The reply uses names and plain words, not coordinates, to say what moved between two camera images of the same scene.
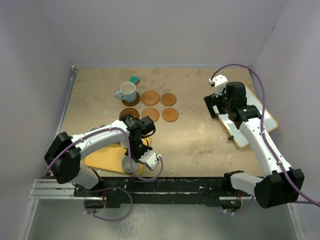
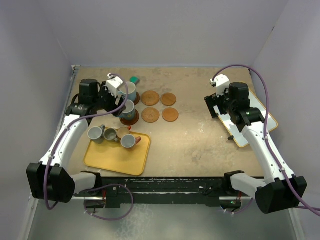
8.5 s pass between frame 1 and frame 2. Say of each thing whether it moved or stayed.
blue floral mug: moved
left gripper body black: moved
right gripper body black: stayed
